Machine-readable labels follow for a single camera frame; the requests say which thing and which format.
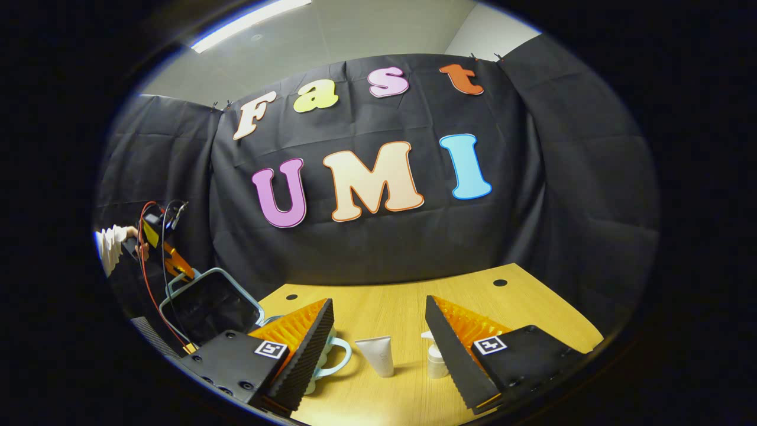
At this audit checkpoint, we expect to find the white squeeze tube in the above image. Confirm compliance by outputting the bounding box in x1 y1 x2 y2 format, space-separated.
355 335 395 378

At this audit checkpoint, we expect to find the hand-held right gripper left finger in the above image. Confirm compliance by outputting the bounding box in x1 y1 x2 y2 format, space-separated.
179 298 335 415

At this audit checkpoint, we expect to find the red cable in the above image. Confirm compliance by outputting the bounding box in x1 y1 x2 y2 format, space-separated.
137 201 193 351

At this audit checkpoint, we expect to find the black cable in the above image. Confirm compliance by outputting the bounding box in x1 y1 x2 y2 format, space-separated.
160 200 193 347

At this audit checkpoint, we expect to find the grey flat ribbon cable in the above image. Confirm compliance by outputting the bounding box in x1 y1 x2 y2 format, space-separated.
130 317 184 359

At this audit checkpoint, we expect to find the black backdrop cloth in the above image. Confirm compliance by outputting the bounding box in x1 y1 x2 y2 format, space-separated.
95 33 660 332

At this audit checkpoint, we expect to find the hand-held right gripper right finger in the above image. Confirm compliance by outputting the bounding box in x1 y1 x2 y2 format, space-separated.
425 295 585 415

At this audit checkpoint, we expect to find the white pump bottle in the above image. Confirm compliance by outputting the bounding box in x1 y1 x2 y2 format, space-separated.
421 331 450 379

